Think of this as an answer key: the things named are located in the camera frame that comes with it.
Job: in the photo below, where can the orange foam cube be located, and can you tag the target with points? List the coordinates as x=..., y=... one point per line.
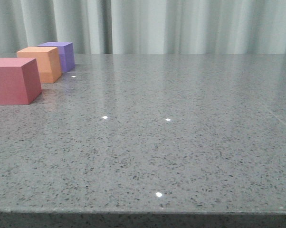
x=48, y=62

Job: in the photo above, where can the grey pleated curtain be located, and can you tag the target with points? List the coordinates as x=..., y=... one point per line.
x=146, y=26

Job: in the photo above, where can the purple foam cube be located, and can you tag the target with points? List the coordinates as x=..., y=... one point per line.
x=66, y=54

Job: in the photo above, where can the red foam cube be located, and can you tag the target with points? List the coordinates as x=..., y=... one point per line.
x=19, y=81

